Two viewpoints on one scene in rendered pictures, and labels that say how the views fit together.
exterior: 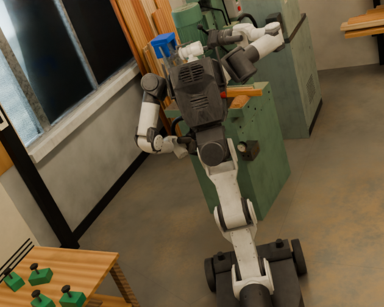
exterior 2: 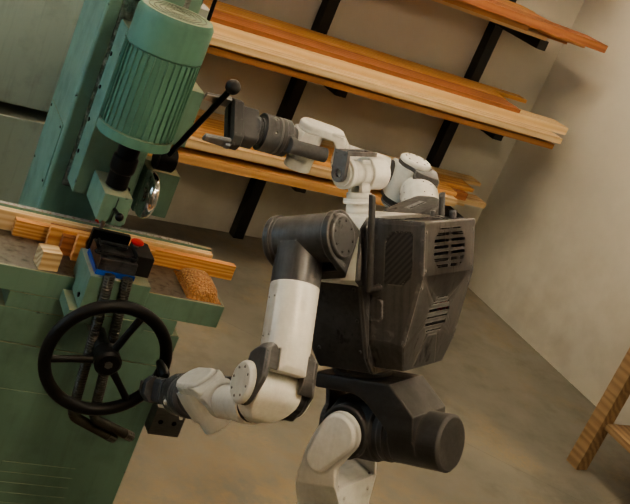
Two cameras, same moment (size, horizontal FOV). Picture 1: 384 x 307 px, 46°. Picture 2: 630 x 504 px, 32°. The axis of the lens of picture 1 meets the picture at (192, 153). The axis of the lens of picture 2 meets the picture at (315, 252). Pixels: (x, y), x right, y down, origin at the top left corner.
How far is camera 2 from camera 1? 2.36 m
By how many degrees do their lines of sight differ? 64
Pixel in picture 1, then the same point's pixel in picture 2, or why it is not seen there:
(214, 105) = (448, 327)
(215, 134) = (427, 395)
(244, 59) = not seen: hidden behind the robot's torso
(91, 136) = not seen: outside the picture
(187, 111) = (415, 333)
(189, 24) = (193, 63)
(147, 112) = (311, 311)
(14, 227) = not seen: outside the picture
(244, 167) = (125, 451)
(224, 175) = (357, 489)
